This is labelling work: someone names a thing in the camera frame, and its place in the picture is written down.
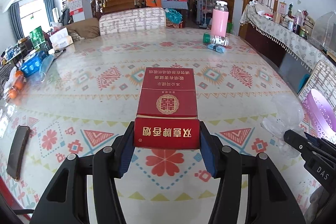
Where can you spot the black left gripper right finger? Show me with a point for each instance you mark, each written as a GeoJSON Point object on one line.
{"type": "Point", "coordinates": [269, 200]}

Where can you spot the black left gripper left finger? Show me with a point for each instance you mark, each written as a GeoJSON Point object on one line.
{"type": "Point", "coordinates": [65, 197]}

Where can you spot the red cigarette carton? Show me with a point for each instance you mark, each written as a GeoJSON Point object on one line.
{"type": "Point", "coordinates": [167, 114]}

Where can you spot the purple perforated trash basket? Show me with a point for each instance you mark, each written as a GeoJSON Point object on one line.
{"type": "Point", "coordinates": [321, 114]}

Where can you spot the clear plastic bag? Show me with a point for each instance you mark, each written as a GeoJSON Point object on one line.
{"type": "Point", "coordinates": [289, 116]}

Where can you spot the black phone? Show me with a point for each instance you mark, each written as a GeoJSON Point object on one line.
{"type": "Point", "coordinates": [15, 159]}

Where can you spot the sideboard with leaf tablecloth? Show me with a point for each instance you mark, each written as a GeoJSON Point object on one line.
{"type": "Point", "coordinates": [298, 47]}

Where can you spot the mesh food cover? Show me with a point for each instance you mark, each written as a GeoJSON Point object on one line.
{"type": "Point", "coordinates": [324, 31]}

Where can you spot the blue wet wipes pack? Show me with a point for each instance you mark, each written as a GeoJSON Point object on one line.
{"type": "Point", "coordinates": [33, 63]}

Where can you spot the light blue rolled cloth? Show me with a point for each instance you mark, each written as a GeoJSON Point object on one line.
{"type": "Point", "coordinates": [216, 47]}

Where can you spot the green capped white bottle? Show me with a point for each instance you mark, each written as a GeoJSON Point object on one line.
{"type": "Point", "coordinates": [213, 39]}

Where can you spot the tissue box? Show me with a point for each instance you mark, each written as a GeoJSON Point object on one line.
{"type": "Point", "coordinates": [61, 39]}

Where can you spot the pink water bottle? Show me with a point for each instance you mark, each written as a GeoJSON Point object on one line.
{"type": "Point", "coordinates": [219, 19]}

